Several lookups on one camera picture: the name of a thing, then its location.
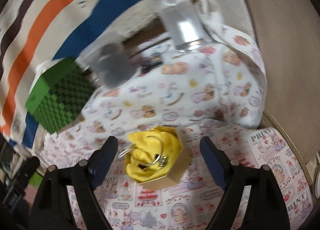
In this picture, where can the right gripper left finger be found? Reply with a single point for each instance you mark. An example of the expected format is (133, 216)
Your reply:
(52, 208)

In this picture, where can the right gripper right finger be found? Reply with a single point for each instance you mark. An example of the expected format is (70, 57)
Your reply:
(266, 207)

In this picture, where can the gold hexagonal jewelry box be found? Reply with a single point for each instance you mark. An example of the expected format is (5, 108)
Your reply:
(179, 167)

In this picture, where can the strawberry print cloth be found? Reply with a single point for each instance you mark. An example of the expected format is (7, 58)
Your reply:
(192, 202)

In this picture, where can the green checkered box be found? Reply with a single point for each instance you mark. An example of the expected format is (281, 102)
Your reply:
(59, 95)

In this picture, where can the yellow cloth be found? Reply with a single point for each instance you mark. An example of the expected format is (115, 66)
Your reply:
(141, 163)

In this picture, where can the silver charm earrings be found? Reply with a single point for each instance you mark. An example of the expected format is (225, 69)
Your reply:
(162, 162)

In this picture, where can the baby bear print cloth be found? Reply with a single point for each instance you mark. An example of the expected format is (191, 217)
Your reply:
(222, 80)

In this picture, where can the frosted plastic container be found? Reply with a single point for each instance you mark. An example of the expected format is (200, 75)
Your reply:
(108, 59)

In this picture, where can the striped canvas tote bag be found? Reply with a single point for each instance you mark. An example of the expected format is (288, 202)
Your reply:
(34, 31)

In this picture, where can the black lighter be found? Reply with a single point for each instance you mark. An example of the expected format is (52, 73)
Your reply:
(150, 66)

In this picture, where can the clear pump bottle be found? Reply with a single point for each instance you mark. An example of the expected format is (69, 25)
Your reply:
(182, 22)

